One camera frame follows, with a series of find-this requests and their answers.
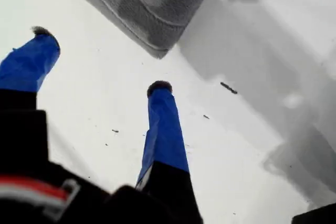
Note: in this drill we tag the grey white-striped square towel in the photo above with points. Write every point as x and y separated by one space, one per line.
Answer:
157 6

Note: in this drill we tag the small black scrap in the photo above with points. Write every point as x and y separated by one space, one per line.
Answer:
229 88

